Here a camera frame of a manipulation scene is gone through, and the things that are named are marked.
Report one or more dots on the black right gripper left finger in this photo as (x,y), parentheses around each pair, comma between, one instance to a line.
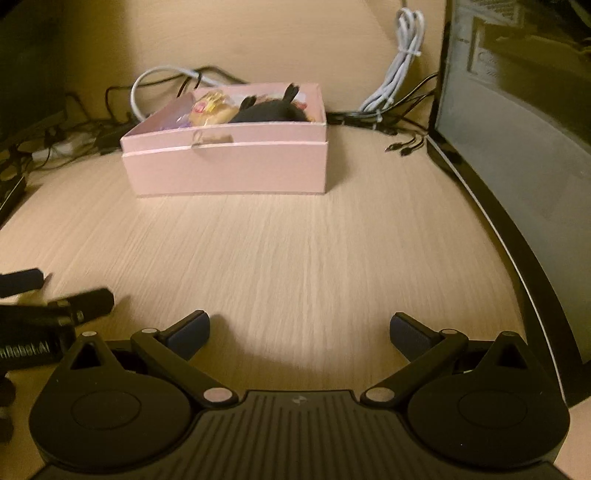
(149,369)

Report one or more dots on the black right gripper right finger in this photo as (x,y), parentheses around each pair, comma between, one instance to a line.
(446,368)

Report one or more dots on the packaged round pastry bun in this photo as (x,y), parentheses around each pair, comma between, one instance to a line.
(212,108)

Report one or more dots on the black plush toy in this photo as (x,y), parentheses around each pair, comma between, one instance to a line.
(274,110)

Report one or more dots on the purple flower hair clip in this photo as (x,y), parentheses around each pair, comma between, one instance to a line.
(177,122)

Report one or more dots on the black gloved left hand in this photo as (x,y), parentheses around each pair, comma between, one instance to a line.
(7,397)

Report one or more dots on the black wifi router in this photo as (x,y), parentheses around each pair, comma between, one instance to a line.
(12,192)

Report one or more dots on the white power strip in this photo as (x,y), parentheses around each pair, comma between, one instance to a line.
(59,150)

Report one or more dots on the pink cardboard gift box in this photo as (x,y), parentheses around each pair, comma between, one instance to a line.
(272,157)

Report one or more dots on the black power adapter brick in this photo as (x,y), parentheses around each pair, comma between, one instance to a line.
(109,138)

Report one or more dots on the black computer tower case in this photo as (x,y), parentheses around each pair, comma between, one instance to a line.
(511,120)

